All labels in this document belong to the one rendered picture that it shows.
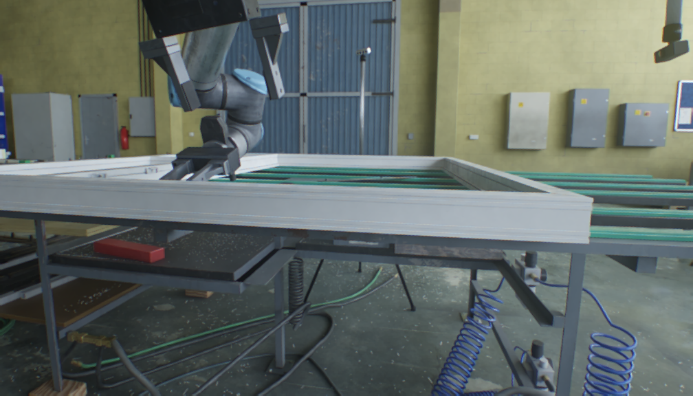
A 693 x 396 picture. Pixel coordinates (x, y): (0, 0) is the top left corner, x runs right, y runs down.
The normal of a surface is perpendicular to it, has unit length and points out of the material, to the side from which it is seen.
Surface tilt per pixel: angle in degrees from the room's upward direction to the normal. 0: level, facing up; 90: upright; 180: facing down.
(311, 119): 90
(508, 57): 90
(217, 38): 152
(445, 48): 90
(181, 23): 114
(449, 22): 90
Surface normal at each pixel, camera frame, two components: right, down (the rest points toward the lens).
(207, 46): 0.01, 0.90
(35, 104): -0.16, 0.11
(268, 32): -0.12, 0.50
